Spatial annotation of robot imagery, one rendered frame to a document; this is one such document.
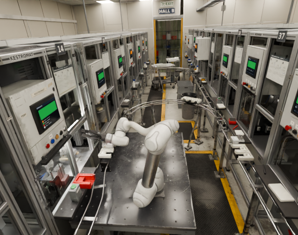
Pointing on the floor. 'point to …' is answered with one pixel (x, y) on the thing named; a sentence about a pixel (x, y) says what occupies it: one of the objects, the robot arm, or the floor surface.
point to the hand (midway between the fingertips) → (84, 133)
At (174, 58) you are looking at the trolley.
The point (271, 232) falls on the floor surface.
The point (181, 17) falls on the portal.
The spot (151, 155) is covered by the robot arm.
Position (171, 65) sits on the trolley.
